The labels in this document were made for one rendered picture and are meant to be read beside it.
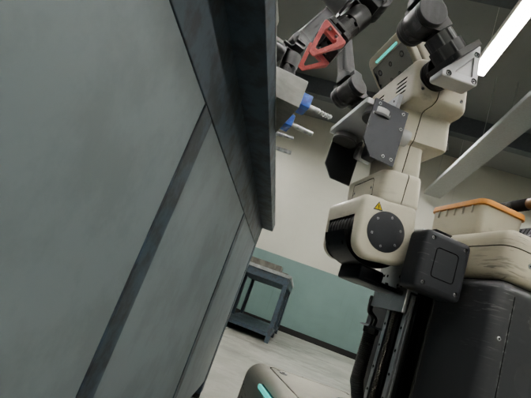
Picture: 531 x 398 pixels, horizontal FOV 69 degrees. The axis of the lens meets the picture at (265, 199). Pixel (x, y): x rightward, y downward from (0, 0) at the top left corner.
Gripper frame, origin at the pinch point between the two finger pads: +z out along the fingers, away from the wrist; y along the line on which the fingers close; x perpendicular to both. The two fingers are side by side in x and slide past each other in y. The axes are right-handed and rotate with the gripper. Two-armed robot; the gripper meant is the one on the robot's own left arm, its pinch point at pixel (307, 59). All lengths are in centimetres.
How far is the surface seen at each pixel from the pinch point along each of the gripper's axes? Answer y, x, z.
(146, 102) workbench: 42, 1, 44
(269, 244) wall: -657, 123, -110
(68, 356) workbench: 35, 13, 65
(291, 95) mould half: 14.9, 5.7, 17.4
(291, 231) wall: -646, 134, -157
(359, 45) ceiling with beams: -397, -34, -352
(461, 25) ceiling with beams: -283, 39, -387
